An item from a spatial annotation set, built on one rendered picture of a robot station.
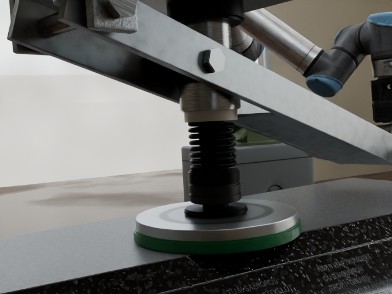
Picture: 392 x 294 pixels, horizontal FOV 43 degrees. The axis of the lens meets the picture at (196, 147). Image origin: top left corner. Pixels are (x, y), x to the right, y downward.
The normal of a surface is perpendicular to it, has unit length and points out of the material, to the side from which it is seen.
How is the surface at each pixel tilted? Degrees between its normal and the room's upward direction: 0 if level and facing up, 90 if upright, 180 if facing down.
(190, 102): 90
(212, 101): 90
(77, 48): 90
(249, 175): 90
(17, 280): 0
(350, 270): 45
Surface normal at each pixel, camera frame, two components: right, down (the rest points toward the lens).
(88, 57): 0.69, 0.00
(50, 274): -0.06, -1.00
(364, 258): 0.31, -0.69
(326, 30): 0.46, 0.02
